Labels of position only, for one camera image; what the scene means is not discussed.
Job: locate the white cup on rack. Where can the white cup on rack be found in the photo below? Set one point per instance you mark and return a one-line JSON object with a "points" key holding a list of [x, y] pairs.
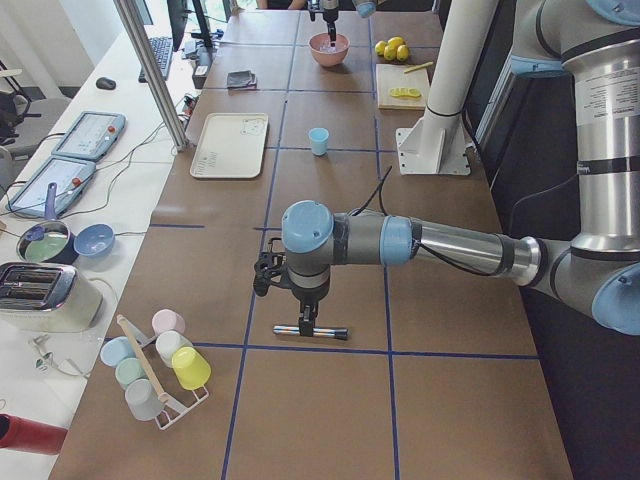
{"points": [[168, 342]]}

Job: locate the bamboo cutting board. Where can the bamboo cutting board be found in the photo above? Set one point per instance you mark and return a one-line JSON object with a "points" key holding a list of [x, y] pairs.
{"points": [[389, 76]]}

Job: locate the steel muddler black cap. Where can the steel muddler black cap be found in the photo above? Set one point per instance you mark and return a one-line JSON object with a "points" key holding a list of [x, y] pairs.
{"points": [[331, 333]]}

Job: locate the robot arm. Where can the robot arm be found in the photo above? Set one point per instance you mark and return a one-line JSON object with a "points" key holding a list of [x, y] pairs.
{"points": [[363, 8], [597, 272]]}

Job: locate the aluminium frame post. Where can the aluminium frame post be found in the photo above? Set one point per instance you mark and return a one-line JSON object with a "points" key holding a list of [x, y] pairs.
{"points": [[135, 29]]}

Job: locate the teach pendant near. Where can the teach pendant near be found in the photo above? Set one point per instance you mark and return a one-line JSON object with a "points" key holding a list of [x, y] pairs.
{"points": [[70, 175]]}

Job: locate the clear ice cubes pile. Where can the clear ice cubes pile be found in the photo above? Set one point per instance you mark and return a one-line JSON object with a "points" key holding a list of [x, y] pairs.
{"points": [[326, 47]]}

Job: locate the pink bowl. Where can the pink bowl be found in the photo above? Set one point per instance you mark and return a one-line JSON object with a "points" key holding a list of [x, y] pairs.
{"points": [[331, 59]]}

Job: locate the light blue plastic cup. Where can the light blue plastic cup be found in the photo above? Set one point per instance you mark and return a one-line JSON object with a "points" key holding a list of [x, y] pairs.
{"points": [[318, 140]]}

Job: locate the green cup on rack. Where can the green cup on rack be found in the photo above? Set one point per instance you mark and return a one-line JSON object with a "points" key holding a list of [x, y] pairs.
{"points": [[128, 371]]}

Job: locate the teach pendant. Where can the teach pendant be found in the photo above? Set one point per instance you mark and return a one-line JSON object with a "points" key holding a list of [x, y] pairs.
{"points": [[70, 175], [91, 136]]}

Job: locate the yellow lemon middle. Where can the yellow lemon middle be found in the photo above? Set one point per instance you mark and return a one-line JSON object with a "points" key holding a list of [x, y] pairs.
{"points": [[390, 53]]}

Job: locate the grey cup on rack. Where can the grey cup on rack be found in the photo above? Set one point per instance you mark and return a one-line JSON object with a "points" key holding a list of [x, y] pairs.
{"points": [[142, 400]]}

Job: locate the cream bear serving tray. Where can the cream bear serving tray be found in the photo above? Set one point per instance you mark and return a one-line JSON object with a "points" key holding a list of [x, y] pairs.
{"points": [[231, 146]]}

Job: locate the yellow cup on rack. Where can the yellow cup on rack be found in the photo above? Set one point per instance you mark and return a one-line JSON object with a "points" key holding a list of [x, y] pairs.
{"points": [[191, 368]]}

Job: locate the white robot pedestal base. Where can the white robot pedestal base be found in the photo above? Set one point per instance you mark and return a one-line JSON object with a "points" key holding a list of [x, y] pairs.
{"points": [[435, 144]]}

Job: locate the teach pendant far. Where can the teach pendant far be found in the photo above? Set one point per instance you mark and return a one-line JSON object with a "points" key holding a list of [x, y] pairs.
{"points": [[91, 136]]}

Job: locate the yellow plastic knife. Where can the yellow plastic knife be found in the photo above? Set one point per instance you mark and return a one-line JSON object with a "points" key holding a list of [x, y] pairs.
{"points": [[419, 67]]}

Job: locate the pink cup on rack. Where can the pink cup on rack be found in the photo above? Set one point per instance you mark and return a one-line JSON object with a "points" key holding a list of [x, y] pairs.
{"points": [[166, 320]]}

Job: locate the blue cup on rack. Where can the blue cup on rack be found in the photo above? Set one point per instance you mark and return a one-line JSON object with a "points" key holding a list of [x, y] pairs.
{"points": [[115, 351]]}

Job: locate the lemon slices row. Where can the lemon slices row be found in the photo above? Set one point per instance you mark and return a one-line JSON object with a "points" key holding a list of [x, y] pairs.
{"points": [[404, 93]]}

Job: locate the white steel toaster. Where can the white steel toaster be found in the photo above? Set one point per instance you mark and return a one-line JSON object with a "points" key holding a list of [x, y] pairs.
{"points": [[54, 298]]}

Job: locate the red bottle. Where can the red bottle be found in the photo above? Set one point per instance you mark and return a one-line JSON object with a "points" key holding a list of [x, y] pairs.
{"points": [[27, 435]]}

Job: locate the white cup rack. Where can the white cup rack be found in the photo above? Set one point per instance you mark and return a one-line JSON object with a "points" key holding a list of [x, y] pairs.
{"points": [[174, 409]]}

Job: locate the yellow lemon upper left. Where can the yellow lemon upper left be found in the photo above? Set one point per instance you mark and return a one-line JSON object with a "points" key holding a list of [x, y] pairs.
{"points": [[380, 48]]}

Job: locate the black keyboard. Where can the black keyboard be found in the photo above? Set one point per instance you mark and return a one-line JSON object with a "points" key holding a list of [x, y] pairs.
{"points": [[162, 48]]}

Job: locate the dark blue saucepan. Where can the dark blue saucepan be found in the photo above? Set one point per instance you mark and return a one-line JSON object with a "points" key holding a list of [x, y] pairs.
{"points": [[50, 241]]}

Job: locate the black computer mouse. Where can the black computer mouse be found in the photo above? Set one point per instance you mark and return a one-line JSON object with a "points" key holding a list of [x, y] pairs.
{"points": [[105, 83]]}

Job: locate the blue bowl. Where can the blue bowl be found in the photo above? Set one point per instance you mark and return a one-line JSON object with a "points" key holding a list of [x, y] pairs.
{"points": [[95, 241]]}

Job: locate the yellow lemon upper right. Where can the yellow lemon upper right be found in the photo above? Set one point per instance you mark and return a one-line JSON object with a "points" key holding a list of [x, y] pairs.
{"points": [[395, 42]]}

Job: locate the yellow lemon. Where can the yellow lemon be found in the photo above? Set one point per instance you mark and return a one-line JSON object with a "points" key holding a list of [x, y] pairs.
{"points": [[402, 53], [380, 48], [390, 53], [395, 42]]}

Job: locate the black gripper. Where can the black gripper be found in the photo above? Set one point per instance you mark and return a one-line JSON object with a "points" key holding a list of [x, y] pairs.
{"points": [[330, 11], [308, 298]]}

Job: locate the yellow lemon lower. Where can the yellow lemon lower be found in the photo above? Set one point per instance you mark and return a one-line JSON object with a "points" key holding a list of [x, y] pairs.
{"points": [[402, 53]]}

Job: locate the grey folded cloth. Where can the grey folded cloth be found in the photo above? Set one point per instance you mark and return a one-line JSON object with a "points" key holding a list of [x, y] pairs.
{"points": [[239, 80]]}

